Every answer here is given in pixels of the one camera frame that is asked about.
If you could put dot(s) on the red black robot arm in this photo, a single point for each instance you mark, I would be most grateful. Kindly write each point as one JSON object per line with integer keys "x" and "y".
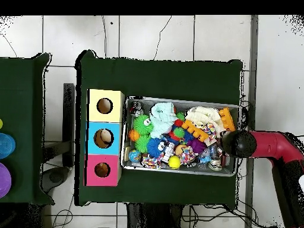
{"x": 273, "y": 144}

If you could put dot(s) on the wooden three-hole box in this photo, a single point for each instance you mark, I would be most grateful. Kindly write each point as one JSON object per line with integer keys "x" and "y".
{"x": 114, "y": 142}

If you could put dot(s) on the green puffer toy with eyes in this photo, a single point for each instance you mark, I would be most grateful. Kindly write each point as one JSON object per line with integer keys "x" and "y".
{"x": 141, "y": 125}

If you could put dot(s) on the light blue muslin cloth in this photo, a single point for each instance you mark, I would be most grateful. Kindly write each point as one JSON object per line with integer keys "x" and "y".
{"x": 162, "y": 118}

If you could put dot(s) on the small orange basketball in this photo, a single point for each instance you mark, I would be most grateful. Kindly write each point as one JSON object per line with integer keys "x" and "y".
{"x": 133, "y": 135}

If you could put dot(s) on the blue puffer toy with eyes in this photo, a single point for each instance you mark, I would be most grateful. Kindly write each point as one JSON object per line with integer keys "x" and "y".
{"x": 154, "y": 147}

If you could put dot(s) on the silver robot toy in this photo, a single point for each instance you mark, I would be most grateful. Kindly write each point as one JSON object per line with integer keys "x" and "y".
{"x": 168, "y": 151}

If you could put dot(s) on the small globe ball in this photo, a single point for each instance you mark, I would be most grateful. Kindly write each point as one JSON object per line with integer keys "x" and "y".
{"x": 135, "y": 156}

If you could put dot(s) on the yellow ball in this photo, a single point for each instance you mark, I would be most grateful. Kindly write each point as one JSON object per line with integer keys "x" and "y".
{"x": 174, "y": 162}

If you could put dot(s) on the long orange plastic toy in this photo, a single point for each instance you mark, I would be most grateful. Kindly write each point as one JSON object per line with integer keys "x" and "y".
{"x": 194, "y": 131}

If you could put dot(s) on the dark green tablecloth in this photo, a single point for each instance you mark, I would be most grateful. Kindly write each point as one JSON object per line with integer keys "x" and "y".
{"x": 23, "y": 95}
{"x": 154, "y": 78}

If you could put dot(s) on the cream muslin cloth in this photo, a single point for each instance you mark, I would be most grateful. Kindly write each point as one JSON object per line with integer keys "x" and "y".
{"x": 201, "y": 115}

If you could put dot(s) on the orange yellow block toy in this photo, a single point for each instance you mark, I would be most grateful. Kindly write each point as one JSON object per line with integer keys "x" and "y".
{"x": 227, "y": 120}

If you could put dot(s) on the black stand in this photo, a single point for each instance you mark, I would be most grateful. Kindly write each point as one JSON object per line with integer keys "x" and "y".
{"x": 68, "y": 106}

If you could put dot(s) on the blue round lid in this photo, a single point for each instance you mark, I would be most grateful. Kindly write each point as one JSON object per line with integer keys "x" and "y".
{"x": 6, "y": 145}

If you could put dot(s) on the purple round lid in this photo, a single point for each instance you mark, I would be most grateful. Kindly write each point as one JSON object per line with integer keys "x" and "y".
{"x": 4, "y": 180}

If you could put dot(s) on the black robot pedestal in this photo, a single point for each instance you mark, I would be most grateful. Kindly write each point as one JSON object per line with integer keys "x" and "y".
{"x": 154, "y": 218}

